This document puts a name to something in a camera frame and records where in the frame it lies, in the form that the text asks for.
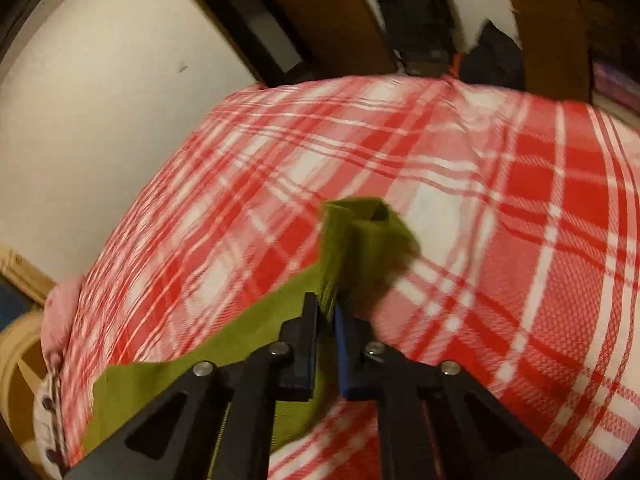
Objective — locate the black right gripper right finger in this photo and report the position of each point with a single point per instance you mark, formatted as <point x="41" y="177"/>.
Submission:
<point x="435" y="421"/>

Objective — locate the patterned white grey pillow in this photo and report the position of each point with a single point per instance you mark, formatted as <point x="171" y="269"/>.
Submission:
<point x="48" y="427"/>

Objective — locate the green striped knit sweater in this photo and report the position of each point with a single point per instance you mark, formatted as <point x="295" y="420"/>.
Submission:
<point x="363" y="246"/>

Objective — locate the wooden bed headboard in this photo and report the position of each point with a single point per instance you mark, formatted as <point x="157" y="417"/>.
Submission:
<point x="22" y="372"/>

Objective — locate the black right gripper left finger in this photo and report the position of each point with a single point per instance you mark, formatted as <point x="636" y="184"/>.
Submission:
<point x="214" y="422"/>

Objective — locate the stack of colourful items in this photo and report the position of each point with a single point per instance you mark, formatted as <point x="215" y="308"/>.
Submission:
<point x="616" y="86"/>

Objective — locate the black bag on floor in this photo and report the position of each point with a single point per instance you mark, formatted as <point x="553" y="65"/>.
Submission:
<point x="421" y="34"/>

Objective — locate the pink floral pillow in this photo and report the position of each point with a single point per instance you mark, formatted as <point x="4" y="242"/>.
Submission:
<point x="58" y="316"/>

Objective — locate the red white plaid bedspread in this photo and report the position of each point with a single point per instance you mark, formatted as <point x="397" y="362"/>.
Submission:
<point x="526" y="212"/>

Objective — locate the brown wooden door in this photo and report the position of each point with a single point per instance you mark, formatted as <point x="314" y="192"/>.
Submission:
<point x="289" y="41"/>

